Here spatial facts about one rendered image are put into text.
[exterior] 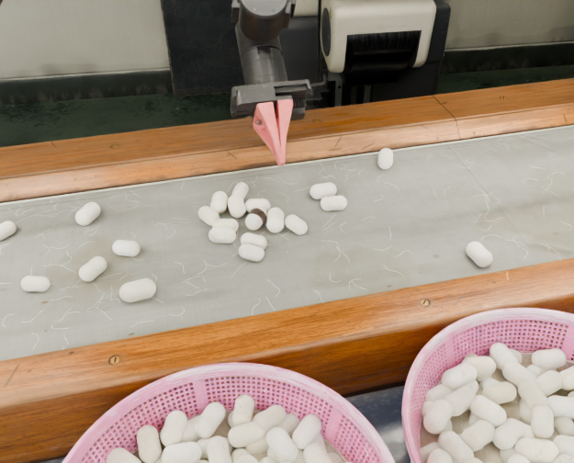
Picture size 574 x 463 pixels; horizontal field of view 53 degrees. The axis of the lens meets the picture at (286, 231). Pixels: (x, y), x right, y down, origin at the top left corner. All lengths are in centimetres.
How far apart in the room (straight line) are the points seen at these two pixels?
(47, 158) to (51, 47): 203
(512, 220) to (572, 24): 259
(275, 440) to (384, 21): 98
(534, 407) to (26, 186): 66
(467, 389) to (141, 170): 51
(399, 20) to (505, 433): 96
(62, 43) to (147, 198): 212
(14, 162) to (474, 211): 63
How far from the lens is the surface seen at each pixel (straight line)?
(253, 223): 70
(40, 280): 68
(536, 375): 62
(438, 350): 57
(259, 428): 52
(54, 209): 81
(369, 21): 131
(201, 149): 84
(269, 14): 73
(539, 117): 101
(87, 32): 284
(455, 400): 55
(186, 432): 54
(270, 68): 77
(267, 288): 64
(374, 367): 60
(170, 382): 53
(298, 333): 56
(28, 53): 293
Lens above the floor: 118
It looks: 38 degrees down
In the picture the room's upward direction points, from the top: 1 degrees counter-clockwise
